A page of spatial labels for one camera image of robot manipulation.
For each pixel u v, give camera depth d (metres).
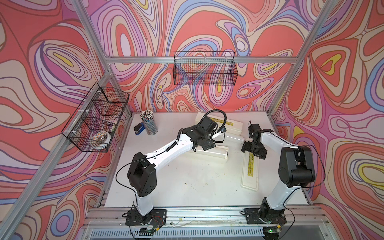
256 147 0.79
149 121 0.96
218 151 0.91
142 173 0.45
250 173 0.86
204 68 0.96
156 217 0.74
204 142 0.60
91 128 0.74
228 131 1.01
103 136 0.73
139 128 1.06
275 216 0.67
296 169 0.49
